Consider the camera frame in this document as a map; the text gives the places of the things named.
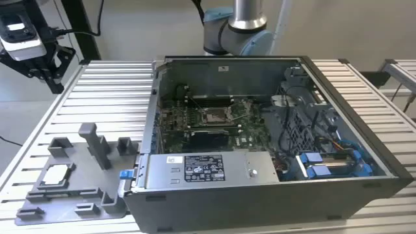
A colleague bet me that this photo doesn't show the CPU socket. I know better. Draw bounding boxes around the CPU socket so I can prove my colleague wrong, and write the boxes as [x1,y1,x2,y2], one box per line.
[201,106,233,126]

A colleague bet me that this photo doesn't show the black floor cable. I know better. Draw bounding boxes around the black floor cable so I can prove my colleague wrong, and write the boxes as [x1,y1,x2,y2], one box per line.
[0,135,22,147]

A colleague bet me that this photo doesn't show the grey parts rack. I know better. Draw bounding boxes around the grey parts rack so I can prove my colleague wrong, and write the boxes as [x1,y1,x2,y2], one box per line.
[14,122,141,226]

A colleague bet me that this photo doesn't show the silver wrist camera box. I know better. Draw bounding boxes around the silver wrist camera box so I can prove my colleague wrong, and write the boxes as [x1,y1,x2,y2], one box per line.
[0,13,48,61]

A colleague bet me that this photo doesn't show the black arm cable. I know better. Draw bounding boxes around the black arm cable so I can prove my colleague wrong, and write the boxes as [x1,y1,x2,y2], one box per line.
[190,0,206,25]

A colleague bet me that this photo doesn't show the hard disk in blue carrier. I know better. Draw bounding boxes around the hard disk in blue carrier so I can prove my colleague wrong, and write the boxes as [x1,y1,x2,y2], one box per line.
[305,163,373,177]
[297,150,362,164]

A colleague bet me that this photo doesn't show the grey plastic drive cage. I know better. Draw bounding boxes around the grey plastic drive cage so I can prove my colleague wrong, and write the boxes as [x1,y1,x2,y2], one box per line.
[269,65,345,157]

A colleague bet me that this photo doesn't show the green motherboard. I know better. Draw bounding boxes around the green motherboard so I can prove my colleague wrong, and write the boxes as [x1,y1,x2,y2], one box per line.
[157,97,277,155]

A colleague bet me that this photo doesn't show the black RAM slot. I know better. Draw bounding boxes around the black RAM slot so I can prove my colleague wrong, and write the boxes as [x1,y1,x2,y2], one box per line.
[184,97,234,104]
[184,94,234,100]
[186,123,241,129]
[188,127,242,134]

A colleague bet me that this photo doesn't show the silver power supply unit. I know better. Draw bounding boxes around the silver power supply unit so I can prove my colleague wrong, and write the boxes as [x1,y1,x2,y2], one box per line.
[144,151,281,191]

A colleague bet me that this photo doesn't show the black open PC case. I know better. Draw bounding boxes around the black open PC case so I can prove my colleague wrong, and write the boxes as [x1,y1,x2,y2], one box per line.
[122,55,414,232]

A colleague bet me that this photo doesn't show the black internal wire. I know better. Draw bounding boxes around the black internal wire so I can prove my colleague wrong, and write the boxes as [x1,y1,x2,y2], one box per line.
[281,85,294,149]

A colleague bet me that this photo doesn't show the black camera cable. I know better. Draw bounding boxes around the black camera cable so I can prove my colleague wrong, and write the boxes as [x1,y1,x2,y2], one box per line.
[48,0,105,38]

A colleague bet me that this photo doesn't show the silver CPU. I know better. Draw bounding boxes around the silver CPU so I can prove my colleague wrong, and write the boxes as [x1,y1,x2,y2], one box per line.
[41,165,69,185]

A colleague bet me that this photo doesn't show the grey case handle bracket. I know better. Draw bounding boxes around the grey case handle bracket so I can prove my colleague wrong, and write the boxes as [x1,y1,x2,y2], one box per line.
[116,178,134,198]

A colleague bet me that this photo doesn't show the black frame post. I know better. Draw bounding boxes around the black frame post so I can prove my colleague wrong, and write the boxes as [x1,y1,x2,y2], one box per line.
[60,0,102,61]
[26,0,65,95]

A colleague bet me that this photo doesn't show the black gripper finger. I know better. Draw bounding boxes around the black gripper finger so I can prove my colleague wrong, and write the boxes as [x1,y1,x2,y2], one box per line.
[44,46,77,83]
[0,57,45,80]

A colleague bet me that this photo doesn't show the aluminium slat side table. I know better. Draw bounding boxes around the aluminium slat side table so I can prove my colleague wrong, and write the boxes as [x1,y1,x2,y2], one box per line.
[380,58,416,95]

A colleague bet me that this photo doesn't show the black graphics card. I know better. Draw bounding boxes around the black graphics card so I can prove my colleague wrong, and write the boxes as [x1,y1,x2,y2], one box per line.
[189,130,229,150]

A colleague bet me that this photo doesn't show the metal socket cover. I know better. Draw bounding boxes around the metal socket cover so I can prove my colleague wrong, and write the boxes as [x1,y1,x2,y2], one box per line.
[228,100,250,116]

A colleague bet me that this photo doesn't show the orange and yellow wires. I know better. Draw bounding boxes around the orange and yellow wires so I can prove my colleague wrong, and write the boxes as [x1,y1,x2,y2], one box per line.
[333,142,353,152]

